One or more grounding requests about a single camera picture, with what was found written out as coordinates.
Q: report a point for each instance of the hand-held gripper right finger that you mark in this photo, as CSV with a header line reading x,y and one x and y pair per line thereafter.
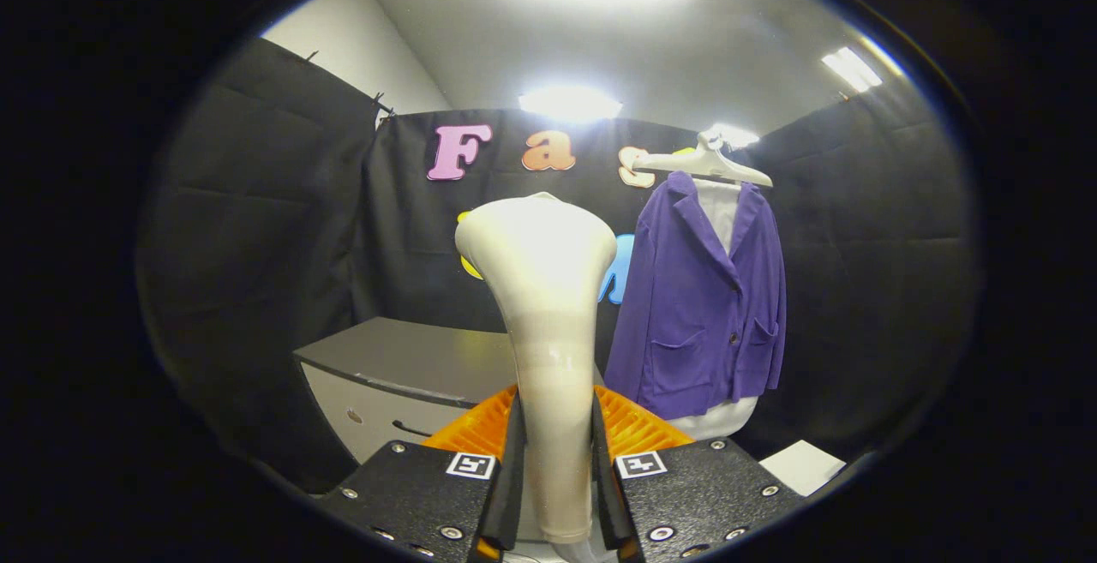
x,y
694,499

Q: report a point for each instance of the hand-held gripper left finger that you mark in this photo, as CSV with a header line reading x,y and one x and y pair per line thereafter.
x,y
428,494

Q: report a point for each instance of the purple jacket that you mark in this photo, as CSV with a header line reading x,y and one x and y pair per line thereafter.
x,y
686,323

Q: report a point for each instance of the white shirt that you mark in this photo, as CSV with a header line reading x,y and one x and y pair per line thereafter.
x,y
718,207

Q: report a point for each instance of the white clothes hanger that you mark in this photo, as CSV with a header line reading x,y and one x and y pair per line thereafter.
x,y
707,164

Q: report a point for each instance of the white flat box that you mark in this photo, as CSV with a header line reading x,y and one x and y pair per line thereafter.
x,y
801,466

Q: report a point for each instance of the grey cabinet with dark top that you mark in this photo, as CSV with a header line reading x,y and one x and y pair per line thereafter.
x,y
403,353

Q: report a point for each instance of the black backdrop cloth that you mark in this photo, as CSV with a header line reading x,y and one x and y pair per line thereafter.
x,y
257,246

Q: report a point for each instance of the long ceiling light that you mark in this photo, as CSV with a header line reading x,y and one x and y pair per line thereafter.
x,y
570,104

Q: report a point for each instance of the double strip ceiling light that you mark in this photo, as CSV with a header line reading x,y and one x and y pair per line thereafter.
x,y
851,68

